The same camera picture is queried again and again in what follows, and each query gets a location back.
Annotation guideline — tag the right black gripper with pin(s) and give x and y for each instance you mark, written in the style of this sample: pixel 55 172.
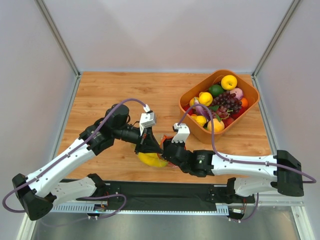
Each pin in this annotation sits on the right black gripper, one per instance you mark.
pixel 171 152

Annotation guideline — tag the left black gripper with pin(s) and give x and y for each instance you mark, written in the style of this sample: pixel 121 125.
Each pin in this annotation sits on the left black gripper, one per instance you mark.
pixel 141 141

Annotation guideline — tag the clear zip bag orange seal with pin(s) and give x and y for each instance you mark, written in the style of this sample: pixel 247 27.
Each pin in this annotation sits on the clear zip bag orange seal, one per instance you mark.
pixel 160 139

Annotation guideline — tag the yellow banana bunch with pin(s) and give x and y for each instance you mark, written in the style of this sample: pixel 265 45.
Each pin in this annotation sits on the yellow banana bunch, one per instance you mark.
pixel 152 160

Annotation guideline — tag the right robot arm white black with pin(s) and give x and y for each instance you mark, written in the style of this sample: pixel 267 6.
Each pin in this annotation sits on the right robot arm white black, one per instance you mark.
pixel 250 174

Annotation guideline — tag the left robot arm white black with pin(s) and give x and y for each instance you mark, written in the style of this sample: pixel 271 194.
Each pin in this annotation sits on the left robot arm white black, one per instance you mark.
pixel 40 191

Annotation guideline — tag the small yellow lemon front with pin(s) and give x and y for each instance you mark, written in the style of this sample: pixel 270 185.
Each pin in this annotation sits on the small yellow lemon front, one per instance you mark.
pixel 200 119

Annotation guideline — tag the red pepper in bin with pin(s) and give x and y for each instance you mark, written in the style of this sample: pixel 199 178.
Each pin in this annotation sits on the red pepper in bin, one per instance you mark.
pixel 187 110

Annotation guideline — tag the peach fruit front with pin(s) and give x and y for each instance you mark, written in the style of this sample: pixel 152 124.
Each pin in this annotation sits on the peach fruit front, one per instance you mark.
pixel 217 126

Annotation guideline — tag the red apple in bin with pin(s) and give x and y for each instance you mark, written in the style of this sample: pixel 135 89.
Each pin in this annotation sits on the red apple in bin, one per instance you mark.
pixel 227 122

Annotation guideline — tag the red grape bunch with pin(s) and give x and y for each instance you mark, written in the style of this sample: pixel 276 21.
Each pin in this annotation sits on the red grape bunch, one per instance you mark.
pixel 219 112

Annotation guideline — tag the dark purple grape bunch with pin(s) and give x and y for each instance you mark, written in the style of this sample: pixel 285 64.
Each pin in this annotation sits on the dark purple grape bunch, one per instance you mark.
pixel 227 101

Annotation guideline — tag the green lime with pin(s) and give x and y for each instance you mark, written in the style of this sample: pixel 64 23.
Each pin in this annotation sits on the green lime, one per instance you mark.
pixel 216 90

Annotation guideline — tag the orange fruit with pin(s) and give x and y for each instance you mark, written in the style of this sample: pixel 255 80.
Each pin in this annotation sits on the orange fruit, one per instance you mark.
pixel 244 102

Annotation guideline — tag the purple onion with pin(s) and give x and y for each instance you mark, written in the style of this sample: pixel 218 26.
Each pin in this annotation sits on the purple onion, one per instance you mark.
pixel 237 93

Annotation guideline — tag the yellow apple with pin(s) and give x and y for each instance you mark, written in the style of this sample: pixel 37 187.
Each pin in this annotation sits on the yellow apple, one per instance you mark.
pixel 229 82

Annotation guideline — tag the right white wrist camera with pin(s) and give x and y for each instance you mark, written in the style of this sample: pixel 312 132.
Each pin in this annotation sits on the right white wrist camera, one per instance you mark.
pixel 182 133

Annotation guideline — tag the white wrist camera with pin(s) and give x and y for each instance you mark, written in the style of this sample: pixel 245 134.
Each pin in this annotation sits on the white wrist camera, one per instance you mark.
pixel 147 120
pixel 182 133

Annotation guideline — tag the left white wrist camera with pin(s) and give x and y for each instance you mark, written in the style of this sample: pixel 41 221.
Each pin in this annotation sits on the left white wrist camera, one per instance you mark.
pixel 147 120

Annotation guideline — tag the left aluminium frame post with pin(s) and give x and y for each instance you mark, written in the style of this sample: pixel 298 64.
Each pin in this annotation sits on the left aluminium frame post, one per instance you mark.
pixel 44 10

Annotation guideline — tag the aluminium frame post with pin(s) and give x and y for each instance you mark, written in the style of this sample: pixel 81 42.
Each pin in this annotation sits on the aluminium frame post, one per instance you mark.
pixel 276 36
pixel 44 10

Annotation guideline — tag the right aluminium frame post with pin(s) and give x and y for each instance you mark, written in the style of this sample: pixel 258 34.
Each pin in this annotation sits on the right aluminium frame post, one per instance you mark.
pixel 276 36

